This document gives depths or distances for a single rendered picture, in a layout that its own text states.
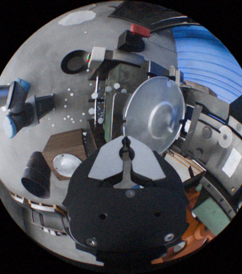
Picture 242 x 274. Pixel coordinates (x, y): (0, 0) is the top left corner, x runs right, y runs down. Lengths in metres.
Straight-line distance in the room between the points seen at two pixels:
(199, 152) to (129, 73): 0.35
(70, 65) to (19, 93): 0.72
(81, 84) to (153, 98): 0.81
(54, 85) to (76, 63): 0.30
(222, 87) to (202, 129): 1.35
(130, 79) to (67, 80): 0.74
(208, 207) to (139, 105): 0.38
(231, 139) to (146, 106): 0.27
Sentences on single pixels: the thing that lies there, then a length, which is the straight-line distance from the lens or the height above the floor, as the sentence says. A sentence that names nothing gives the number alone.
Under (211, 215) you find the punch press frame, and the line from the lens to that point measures 0.36.
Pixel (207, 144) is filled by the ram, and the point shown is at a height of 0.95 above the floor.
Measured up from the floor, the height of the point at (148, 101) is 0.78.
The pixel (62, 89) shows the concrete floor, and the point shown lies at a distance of 1.00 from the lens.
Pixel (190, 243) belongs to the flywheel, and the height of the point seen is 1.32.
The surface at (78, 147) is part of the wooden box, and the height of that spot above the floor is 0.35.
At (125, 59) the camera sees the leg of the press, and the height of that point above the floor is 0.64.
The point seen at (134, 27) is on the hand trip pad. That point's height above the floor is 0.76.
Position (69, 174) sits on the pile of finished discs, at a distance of 0.94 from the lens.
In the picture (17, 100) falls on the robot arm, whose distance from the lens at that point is 0.43.
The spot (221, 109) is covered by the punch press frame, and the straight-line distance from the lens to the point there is 0.54.
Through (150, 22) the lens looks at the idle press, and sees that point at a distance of 1.80.
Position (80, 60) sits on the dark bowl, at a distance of 1.05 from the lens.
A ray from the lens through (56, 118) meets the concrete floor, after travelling 1.04.
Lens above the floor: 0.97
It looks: 52 degrees down
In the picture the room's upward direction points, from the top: 137 degrees clockwise
